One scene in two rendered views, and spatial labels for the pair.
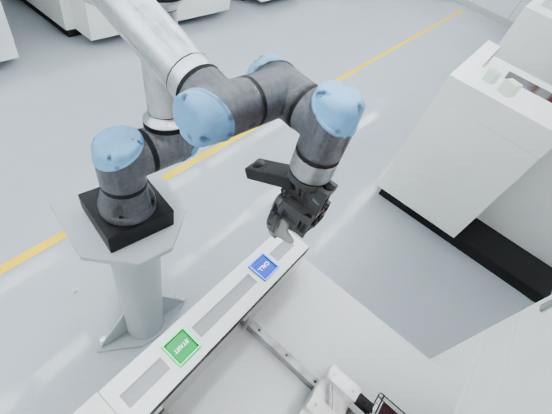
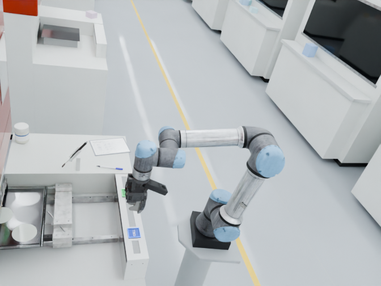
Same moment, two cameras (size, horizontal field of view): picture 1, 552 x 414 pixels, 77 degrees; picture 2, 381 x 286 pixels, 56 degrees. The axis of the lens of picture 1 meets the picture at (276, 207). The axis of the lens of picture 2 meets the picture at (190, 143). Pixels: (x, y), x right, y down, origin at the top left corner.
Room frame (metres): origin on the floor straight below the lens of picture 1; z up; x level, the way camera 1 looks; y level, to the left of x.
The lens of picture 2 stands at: (1.31, -0.73, 2.24)
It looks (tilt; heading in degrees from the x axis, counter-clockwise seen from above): 33 degrees down; 133
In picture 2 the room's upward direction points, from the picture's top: 15 degrees clockwise
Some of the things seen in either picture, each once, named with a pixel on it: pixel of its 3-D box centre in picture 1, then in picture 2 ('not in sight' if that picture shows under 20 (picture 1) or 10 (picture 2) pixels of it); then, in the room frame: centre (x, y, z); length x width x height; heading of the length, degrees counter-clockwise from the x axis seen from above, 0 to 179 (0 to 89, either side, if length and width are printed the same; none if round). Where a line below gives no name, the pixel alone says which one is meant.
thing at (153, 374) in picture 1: (222, 316); (128, 221); (0.33, 0.03, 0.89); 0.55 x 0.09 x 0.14; 156
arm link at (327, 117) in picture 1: (328, 123); (145, 155); (0.45, -0.03, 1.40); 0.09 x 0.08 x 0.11; 59
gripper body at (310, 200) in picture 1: (303, 197); (137, 186); (0.45, -0.04, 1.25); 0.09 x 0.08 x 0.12; 66
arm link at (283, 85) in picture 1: (275, 92); (170, 155); (0.49, 0.06, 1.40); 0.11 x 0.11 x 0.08; 59
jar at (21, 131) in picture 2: not in sight; (21, 133); (-0.39, -0.23, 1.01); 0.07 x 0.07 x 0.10
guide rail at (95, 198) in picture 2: not in sight; (63, 200); (0.01, -0.16, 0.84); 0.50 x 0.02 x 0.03; 66
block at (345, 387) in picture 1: (342, 384); (62, 236); (0.28, -0.28, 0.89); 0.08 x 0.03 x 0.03; 66
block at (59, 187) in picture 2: not in sight; (63, 186); (-0.02, -0.15, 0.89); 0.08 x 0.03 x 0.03; 66
